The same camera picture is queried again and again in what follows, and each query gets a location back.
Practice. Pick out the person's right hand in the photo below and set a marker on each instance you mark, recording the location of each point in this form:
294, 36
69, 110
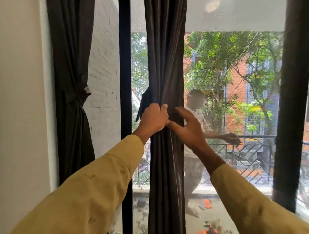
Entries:
193, 135

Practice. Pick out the person's left hand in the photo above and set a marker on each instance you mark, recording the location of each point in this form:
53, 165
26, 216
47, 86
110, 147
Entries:
154, 120

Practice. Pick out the dark brown curtain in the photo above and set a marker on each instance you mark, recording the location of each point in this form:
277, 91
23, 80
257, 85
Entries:
166, 60
70, 48

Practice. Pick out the person's left forearm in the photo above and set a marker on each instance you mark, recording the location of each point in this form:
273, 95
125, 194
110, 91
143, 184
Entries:
84, 192

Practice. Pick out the person's right forearm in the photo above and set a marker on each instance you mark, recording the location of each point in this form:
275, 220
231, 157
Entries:
253, 207

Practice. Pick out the black metal balcony railing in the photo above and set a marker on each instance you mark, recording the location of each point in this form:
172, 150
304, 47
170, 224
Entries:
256, 137

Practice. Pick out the orange brick building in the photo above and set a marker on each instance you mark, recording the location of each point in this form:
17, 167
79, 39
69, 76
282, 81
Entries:
237, 84

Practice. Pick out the orange object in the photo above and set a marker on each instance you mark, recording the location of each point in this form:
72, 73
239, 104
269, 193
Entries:
210, 229
206, 204

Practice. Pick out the round ceiling light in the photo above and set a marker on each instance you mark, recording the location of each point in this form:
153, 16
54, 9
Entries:
212, 6

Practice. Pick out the black window frame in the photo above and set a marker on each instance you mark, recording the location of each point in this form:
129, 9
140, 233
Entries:
125, 72

